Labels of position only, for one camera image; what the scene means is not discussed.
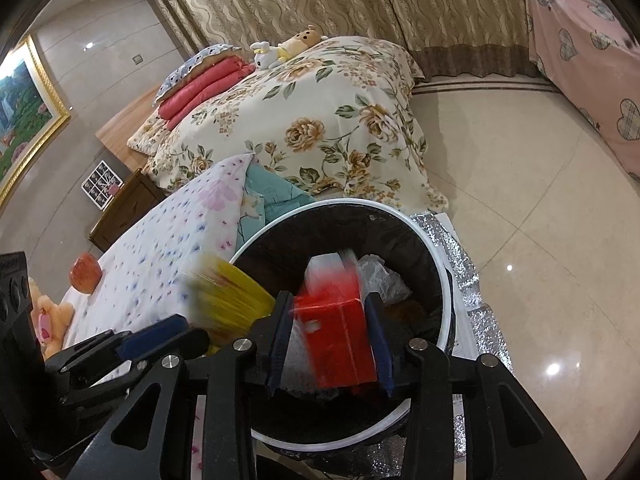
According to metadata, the wooden headboard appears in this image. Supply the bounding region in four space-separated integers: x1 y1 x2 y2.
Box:
96 85 163 171

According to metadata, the beige patterned curtain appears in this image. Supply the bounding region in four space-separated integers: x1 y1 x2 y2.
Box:
145 0 558 83

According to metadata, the gold framed landscape painting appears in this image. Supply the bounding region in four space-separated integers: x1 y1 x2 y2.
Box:
0 35 71 208

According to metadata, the beige teddy bear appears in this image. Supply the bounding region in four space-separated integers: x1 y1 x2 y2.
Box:
27 277 76 361

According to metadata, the blue white patterned pillow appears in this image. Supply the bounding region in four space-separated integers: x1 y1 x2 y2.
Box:
154 44 246 103

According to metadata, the bed with floral bedspread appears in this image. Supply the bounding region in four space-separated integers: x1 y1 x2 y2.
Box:
127 36 451 213

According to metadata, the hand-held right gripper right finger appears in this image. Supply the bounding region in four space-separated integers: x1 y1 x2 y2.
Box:
364 292 588 480

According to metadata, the red apple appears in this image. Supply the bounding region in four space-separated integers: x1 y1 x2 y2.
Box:
70 254 103 293

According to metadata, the white dotted tablecloth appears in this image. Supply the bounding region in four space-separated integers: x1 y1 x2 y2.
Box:
60 154 256 480

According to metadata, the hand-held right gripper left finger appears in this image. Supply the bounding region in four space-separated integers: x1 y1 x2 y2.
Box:
65 290 296 480

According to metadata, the white plastic bag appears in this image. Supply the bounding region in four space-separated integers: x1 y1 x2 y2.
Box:
357 255 413 306

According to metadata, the white bin with black liner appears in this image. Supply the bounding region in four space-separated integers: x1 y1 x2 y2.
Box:
227 199 458 448

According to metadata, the wooden nightstand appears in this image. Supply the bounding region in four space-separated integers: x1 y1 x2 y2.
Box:
89 169 168 253

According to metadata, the red white milk carton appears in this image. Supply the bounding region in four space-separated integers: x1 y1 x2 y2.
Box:
292 252 378 391

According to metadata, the silver foil mat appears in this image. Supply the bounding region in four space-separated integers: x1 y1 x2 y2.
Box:
370 210 513 480

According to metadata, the black white photo frame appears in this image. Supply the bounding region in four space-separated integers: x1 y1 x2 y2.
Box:
81 160 122 210

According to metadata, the folded red blanket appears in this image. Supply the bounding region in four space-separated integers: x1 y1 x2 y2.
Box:
159 56 256 133

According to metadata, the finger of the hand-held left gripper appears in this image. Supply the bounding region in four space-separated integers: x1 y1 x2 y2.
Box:
60 329 211 408
45 314 192 376

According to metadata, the yellow foam fruit net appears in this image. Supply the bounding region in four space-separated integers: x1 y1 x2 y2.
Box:
185 255 278 343

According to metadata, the pink heart print cloth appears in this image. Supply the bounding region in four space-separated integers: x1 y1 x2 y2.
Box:
525 0 640 183

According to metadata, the teal cloth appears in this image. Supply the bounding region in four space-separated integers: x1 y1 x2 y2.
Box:
235 165 321 256

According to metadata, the white rabbit plush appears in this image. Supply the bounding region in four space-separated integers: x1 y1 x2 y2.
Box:
250 41 291 71

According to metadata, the brown spotted plush toy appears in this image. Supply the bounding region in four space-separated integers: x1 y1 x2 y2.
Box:
277 25 328 58

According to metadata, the cream floral pillow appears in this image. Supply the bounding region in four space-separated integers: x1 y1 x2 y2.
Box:
127 110 173 156

